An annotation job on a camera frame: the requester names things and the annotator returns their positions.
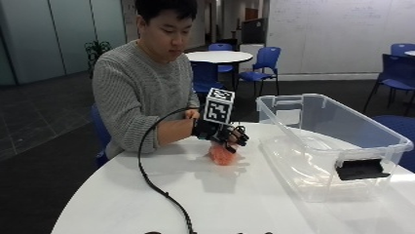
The orange soft toy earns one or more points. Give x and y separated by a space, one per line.
222 155

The white marker cube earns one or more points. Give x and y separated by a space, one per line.
218 107

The blue chair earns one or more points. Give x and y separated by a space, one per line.
260 66
205 78
395 78
401 48
99 133
220 55
399 136

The clear plastic storage bin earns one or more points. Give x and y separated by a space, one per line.
328 146

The round white table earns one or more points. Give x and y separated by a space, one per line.
218 57

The the person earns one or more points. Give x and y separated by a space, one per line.
138 84

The green potted plant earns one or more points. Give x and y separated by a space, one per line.
95 52

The white whiteboard wall panel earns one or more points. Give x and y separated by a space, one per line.
336 35

